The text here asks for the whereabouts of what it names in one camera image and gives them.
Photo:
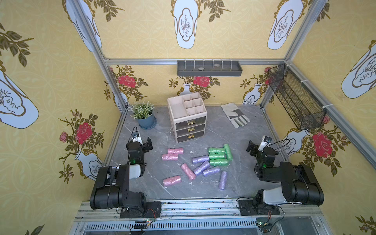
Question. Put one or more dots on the grey wall shelf tray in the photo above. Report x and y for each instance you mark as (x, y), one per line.
(222, 68)

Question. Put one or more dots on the black wire mesh basket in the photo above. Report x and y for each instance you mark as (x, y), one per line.
(302, 107)

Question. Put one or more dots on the beige drawer organizer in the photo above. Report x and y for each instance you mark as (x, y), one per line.
(188, 116)

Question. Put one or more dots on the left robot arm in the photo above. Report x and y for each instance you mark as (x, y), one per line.
(112, 185)

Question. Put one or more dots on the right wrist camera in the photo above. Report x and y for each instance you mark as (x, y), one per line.
(265, 141)

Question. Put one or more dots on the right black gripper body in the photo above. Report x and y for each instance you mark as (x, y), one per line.
(252, 147)

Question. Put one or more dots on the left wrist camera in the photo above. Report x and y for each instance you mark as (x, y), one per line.
(136, 137)

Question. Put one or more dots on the pink trash bag roll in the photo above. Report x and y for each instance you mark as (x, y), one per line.
(172, 181)
(190, 174)
(170, 157)
(176, 151)

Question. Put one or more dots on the grey work glove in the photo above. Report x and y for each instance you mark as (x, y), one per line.
(235, 115)

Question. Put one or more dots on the purple trash bag roll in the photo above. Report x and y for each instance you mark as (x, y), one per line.
(197, 171)
(223, 180)
(200, 159)
(211, 171)

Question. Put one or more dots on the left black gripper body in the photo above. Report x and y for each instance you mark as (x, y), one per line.
(148, 144)

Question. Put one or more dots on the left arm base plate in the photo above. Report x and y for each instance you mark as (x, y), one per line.
(150, 209)

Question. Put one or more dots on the green trash bag roll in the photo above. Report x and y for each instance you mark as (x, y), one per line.
(216, 156)
(212, 150)
(228, 152)
(219, 162)

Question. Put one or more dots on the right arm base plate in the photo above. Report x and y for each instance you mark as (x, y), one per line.
(250, 207)

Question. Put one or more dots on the potted green plant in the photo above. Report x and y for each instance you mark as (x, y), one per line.
(143, 114)

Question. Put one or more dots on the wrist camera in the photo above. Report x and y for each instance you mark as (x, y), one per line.
(136, 137)
(265, 141)

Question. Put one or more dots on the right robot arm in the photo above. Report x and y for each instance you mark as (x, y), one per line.
(298, 182)

